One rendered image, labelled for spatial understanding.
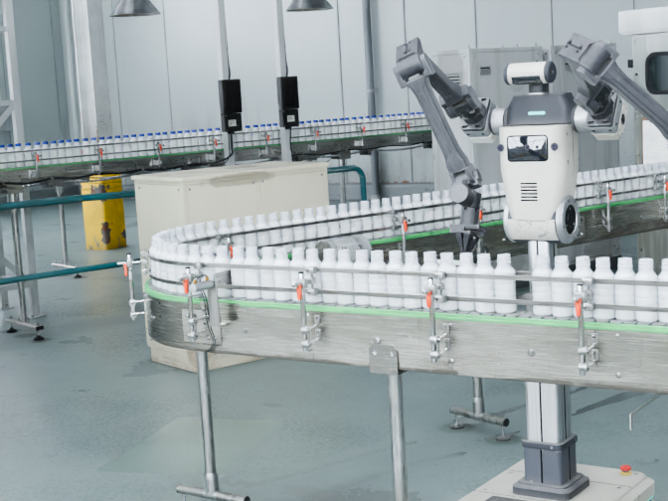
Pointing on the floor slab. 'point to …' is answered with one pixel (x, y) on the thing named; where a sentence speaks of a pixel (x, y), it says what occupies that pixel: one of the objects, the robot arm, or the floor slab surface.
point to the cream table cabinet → (310, 182)
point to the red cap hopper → (23, 188)
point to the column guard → (103, 216)
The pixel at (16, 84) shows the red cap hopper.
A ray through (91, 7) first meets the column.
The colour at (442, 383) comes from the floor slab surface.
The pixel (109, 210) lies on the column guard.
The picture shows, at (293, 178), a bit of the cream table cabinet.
